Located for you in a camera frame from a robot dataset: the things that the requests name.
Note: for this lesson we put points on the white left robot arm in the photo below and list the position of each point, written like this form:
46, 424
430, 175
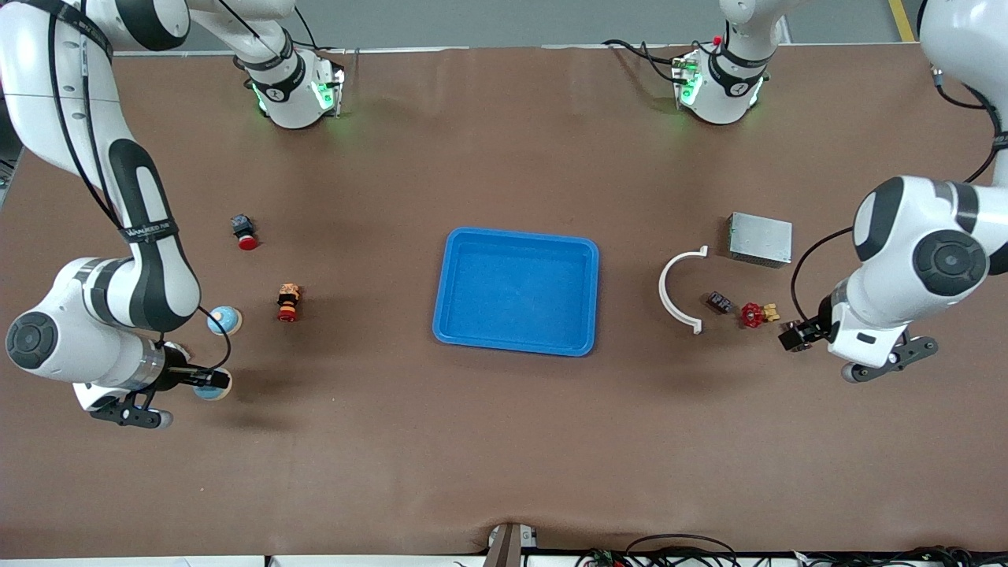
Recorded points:
906, 236

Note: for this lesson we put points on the brown cylindrical capacitor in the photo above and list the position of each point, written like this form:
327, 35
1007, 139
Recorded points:
794, 339

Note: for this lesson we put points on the white curved pipe clamp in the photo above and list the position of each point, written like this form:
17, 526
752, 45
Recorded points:
661, 287

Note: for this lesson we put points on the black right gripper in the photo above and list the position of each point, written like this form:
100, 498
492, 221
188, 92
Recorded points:
178, 376

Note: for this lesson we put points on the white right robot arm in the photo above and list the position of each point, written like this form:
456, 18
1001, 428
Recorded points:
79, 346

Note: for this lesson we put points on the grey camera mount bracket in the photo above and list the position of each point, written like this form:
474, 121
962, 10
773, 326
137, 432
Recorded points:
504, 551

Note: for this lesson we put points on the small black block capacitor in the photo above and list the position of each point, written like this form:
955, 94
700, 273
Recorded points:
718, 302

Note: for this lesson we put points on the brown table cover mat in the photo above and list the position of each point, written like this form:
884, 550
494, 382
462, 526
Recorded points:
504, 441

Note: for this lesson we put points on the red handwheel brass valve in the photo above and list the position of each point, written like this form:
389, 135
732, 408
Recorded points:
752, 315

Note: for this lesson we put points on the blue desk bell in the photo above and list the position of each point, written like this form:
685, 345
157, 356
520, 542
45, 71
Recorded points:
209, 394
225, 320

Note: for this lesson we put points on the red button orange switch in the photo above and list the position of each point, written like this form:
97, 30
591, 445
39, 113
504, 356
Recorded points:
288, 305

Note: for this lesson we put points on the red button black switch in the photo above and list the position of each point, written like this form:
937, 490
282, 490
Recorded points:
246, 236

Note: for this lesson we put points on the blue plastic tray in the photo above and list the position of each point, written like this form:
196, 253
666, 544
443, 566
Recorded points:
516, 291

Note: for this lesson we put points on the grey metal box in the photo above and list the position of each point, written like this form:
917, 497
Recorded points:
760, 239

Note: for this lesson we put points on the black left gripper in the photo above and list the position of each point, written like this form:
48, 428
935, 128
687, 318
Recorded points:
814, 328

